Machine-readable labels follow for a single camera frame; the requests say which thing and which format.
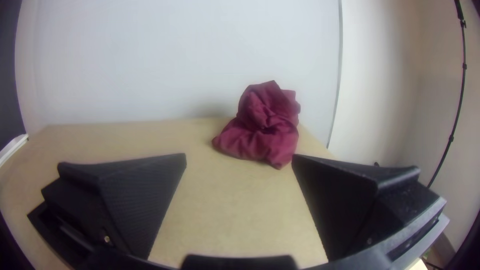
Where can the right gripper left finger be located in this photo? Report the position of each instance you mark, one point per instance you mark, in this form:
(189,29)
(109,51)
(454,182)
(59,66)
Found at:
(123,202)

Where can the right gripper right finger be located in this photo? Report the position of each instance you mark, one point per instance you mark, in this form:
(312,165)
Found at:
(345,210)

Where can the maroon t-shirt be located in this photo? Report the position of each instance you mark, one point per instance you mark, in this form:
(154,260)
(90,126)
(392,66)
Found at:
(262,127)

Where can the black light stand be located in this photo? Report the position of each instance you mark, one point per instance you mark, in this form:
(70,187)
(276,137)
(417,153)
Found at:
(464,66)

